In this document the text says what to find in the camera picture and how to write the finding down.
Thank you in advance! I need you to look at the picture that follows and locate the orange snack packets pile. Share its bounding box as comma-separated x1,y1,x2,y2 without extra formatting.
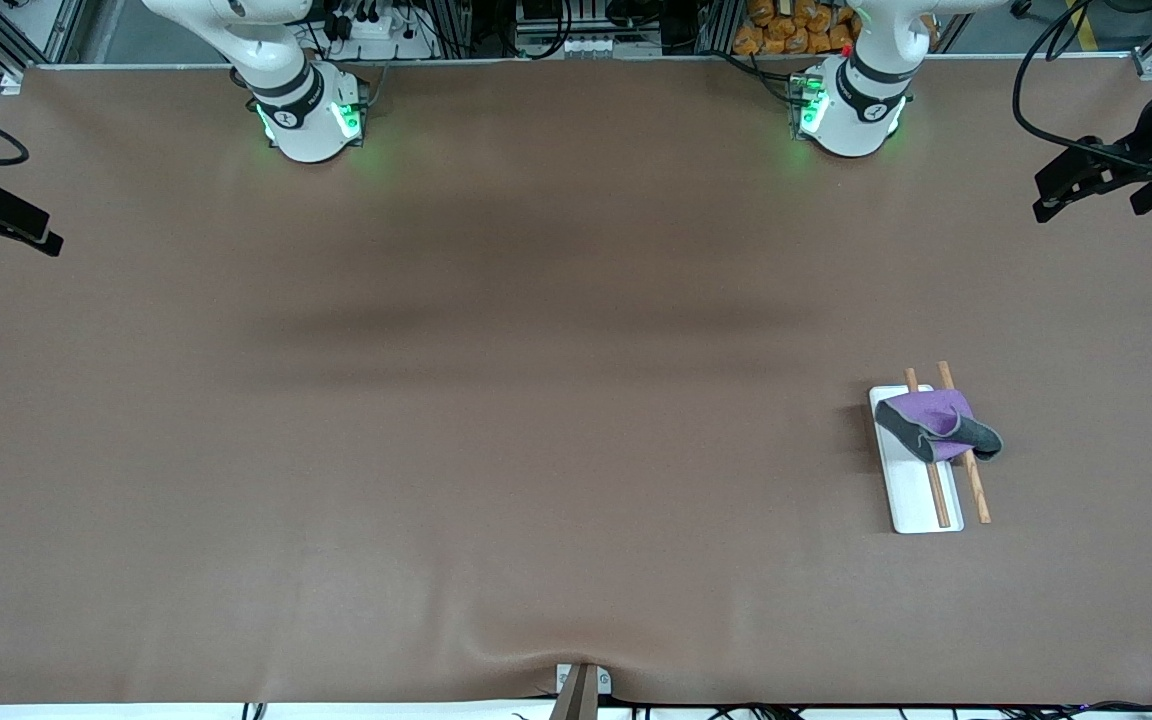
733,0,937,56

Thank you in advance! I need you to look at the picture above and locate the white rack with wooden bars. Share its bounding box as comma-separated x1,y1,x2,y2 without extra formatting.
868,360,991,535

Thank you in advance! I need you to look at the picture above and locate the brown table mat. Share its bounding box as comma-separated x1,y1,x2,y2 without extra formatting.
0,58,1152,706

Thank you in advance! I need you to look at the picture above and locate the white power strip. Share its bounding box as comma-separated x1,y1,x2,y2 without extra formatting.
321,0,437,61

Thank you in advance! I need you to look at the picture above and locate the purple microfibre towel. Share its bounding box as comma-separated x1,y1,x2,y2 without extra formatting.
874,388,1005,466

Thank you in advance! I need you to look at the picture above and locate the grey metal camera mount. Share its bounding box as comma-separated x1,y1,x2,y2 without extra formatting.
554,662,613,720

